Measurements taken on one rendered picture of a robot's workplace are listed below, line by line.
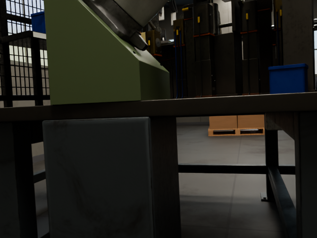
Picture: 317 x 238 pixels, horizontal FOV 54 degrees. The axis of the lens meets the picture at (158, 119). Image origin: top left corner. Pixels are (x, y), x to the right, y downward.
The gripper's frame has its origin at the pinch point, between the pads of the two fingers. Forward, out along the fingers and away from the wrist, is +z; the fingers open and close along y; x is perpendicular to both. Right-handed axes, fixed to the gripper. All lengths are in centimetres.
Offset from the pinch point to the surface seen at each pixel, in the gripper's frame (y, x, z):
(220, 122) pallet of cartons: 418, 126, 89
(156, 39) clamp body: -18.0, -3.1, 13.4
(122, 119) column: -92, -37, 48
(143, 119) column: -91, -42, 48
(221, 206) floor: 38, -13, 114
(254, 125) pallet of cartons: 441, 66, 96
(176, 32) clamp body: -23.9, -17.4, 13.1
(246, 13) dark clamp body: -25, -50, 11
